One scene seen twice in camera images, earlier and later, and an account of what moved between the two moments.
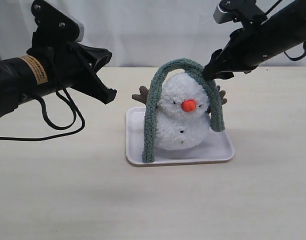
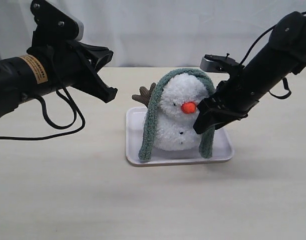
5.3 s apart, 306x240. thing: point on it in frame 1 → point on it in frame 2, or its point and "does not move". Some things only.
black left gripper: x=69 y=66 does not move
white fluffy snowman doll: x=183 y=113 does not move
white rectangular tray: x=217 y=146 does not move
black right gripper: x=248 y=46 → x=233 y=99
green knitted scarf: x=216 y=108 → x=207 y=137
